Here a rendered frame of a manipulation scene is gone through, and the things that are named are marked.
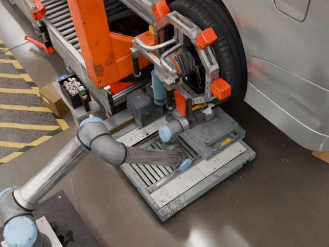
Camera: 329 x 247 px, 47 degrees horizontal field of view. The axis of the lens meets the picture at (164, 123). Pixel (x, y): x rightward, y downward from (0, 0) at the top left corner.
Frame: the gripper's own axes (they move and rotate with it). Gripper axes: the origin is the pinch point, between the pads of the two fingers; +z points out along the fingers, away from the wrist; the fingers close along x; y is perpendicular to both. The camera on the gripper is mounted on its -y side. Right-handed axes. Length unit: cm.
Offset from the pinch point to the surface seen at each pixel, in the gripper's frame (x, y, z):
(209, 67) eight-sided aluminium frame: 27.1, -21.2, -5.6
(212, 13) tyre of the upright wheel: 29, -45, 9
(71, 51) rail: -111, -76, -34
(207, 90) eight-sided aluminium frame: 14.7, -9.4, -6.0
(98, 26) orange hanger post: -20, -71, -34
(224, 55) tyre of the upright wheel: 31.9, -23.6, 3.0
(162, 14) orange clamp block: 4, -59, -4
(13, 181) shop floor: -98, -7, -122
